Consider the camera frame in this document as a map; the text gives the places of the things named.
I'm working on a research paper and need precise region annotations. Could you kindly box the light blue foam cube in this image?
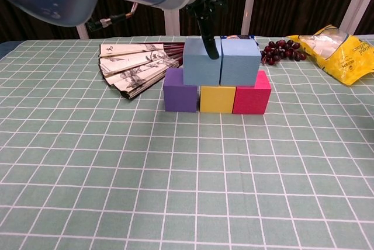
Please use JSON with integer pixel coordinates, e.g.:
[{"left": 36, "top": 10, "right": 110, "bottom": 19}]
[
  {"left": 183, "top": 38, "right": 223, "bottom": 86},
  {"left": 219, "top": 39, "right": 262, "bottom": 87}
]

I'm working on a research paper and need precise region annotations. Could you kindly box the blue snack packet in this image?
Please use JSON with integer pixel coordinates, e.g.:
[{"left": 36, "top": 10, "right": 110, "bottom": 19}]
[{"left": 220, "top": 34, "right": 260, "bottom": 47}]

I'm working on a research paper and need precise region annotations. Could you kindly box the dark red grape bunch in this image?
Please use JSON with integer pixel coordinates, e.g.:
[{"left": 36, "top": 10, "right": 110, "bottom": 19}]
[{"left": 259, "top": 39, "right": 307, "bottom": 66}]

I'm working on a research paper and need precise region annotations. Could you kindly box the magenta foam cube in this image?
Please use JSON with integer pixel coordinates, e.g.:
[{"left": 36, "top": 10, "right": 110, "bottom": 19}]
[{"left": 233, "top": 70, "right": 272, "bottom": 116}]

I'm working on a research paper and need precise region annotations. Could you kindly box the yellow foam cube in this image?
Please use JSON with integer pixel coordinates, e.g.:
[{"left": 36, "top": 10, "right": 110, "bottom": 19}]
[{"left": 199, "top": 85, "right": 237, "bottom": 114}]

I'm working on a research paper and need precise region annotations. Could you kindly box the purple foam cube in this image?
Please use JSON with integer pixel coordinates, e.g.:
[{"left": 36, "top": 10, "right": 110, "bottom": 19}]
[{"left": 162, "top": 68, "right": 199, "bottom": 113}]

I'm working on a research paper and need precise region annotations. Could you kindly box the yellow snack bag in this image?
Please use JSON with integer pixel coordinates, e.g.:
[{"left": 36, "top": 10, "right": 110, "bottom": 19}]
[{"left": 286, "top": 24, "right": 374, "bottom": 86}]

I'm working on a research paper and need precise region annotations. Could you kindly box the painted paper folding fan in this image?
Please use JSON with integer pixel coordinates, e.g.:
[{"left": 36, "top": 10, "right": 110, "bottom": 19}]
[{"left": 98, "top": 41, "right": 186, "bottom": 100}]

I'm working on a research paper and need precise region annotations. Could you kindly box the green checked tablecloth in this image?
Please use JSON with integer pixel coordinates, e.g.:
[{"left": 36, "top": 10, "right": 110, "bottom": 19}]
[{"left": 0, "top": 34, "right": 374, "bottom": 250}]

